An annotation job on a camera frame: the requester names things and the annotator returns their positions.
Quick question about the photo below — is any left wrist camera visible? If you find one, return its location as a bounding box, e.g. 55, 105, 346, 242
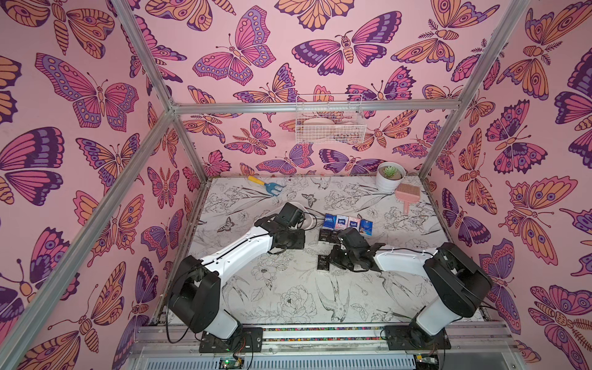
274, 203, 305, 228

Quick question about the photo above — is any white wire wall basket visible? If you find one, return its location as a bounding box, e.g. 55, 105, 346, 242
294, 94, 367, 145

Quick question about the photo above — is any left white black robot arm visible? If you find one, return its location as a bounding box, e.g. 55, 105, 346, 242
166, 202, 313, 340

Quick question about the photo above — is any blue cartoon tissue pack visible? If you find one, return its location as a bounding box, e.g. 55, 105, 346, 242
359, 219, 373, 236

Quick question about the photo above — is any white pot with succulent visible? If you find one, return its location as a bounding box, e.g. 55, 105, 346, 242
376, 162, 407, 194

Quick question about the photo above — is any blue yellow garden fork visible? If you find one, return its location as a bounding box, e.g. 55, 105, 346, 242
248, 176, 285, 197

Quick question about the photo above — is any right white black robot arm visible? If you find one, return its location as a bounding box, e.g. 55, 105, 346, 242
329, 228, 493, 341

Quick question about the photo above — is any blue pocket tissue pack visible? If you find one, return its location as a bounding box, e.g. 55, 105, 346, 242
322, 214, 337, 230

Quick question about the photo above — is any pink brush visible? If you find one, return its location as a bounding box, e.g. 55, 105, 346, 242
395, 183, 422, 215

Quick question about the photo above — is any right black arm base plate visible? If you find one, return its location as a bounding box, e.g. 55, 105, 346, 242
381, 324, 452, 351

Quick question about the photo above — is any pink white tissue pack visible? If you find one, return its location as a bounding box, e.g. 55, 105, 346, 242
334, 215, 349, 231

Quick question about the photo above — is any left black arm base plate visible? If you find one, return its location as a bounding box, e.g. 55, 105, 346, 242
199, 327, 264, 354

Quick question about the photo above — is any black Face tissue pack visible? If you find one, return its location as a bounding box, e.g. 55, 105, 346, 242
317, 254, 330, 271
328, 231, 341, 245
319, 228, 332, 243

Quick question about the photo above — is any white plastic storage box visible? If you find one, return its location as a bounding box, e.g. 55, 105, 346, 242
291, 201, 317, 230

